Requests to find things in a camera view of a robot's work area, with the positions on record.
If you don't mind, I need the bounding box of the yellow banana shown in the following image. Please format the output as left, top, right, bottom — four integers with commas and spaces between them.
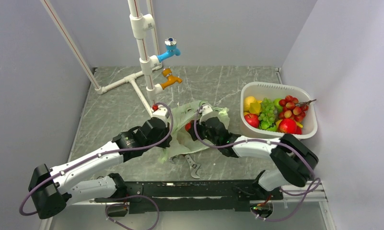
276, 119, 303, 128

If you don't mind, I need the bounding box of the green striped ball fruit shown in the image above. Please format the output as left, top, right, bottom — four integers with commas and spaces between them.
259, 121, 278, 132

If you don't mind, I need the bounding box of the blue faucet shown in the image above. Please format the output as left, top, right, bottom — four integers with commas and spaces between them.
157, 37, 181, 63

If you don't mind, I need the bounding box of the light green lime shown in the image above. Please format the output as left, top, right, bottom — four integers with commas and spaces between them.
273, 98, 283, 114

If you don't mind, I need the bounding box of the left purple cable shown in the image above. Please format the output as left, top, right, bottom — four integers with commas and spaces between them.
19, 102, 174, 230

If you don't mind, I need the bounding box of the green fake fruit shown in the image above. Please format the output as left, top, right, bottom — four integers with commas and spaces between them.
259, 98, 277, 124

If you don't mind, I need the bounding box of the white pipe frame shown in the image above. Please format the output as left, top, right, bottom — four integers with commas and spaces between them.
41, 0, 167, 116

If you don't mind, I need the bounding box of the silver combination wrench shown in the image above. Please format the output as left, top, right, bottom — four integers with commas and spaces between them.
169, 155, 180, 164

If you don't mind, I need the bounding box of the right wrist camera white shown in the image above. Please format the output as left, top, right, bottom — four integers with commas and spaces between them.
198, 104, 216, 123

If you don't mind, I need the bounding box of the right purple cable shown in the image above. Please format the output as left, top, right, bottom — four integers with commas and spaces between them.
193, 106, 322, 222

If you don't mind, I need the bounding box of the yellow lemon upper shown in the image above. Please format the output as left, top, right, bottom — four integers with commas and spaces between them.
243, 96, 257, 112

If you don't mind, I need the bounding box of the purple cable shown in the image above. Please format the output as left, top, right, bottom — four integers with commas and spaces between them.
19, 102, 174, 230
193, 106, 322, 222

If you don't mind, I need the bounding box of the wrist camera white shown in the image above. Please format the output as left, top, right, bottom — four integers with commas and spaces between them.
198, 104, 216, 123
151, 104, 169, 123

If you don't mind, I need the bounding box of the white plastic basket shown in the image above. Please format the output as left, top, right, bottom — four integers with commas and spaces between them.
240, 82, 318, 139

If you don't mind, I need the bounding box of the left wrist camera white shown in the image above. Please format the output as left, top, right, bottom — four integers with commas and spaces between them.
151, 104, 169, 123

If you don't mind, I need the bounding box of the yellow star fruit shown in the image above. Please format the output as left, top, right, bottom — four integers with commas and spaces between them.
248, 101, 262, 115

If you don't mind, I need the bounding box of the red apple in basket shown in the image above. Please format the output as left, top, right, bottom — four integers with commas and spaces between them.
278, 118, 298, 134

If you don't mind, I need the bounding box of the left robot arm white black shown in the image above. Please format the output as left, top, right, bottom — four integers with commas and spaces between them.
28, 117, 173, 219

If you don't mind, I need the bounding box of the pale green plastic bag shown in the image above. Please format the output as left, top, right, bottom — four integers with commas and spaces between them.
157, 101, 231, 164

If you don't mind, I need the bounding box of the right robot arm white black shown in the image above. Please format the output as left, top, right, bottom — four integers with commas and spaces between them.
185, 117, 318, 199

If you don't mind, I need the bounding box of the red grape bunch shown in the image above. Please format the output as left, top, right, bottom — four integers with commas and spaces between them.
277, 95, 316, 123

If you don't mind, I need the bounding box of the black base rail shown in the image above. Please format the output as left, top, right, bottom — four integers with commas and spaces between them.
94, 179, 284, 214

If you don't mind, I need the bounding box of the orange faucet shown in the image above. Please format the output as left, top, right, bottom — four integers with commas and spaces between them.
160, 68, 183, 90

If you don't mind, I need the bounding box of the red handled adjustable wrench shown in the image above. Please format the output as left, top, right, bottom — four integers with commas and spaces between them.
184, 154, 200, 179

